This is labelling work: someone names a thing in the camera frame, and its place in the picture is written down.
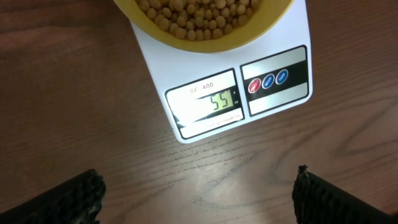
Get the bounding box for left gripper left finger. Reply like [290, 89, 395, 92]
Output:
[1, 169, 106, 224]

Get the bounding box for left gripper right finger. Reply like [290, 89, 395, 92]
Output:
[292, 165, 397, 224]

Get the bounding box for white digital kitchen scale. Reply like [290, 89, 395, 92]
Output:
[134, 0, 313, 144]

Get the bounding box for yellow bowl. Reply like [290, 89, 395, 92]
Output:
[114, 0, 294, 53]

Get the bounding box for soybeans in bowl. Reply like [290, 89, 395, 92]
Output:
[136, 0, 261, 41]

